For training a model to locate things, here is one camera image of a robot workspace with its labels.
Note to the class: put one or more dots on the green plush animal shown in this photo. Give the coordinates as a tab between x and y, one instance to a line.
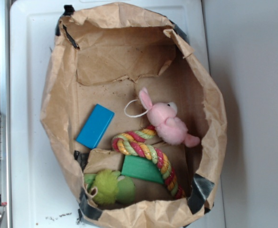
108	187

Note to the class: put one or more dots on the pink plush bunny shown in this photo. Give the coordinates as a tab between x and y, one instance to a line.
163	116

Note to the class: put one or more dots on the blue rectangular block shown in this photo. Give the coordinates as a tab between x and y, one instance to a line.
95	127

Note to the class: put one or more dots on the green wooden wedge block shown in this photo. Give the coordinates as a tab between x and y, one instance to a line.
141	168

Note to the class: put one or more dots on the brown paper bag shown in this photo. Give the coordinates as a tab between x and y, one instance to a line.
105	55

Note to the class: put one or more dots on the multicolour twisted rope toy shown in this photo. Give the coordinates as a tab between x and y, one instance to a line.
133	143

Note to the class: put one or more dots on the aluminium frame rail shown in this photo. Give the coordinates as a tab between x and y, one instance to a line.
5	176

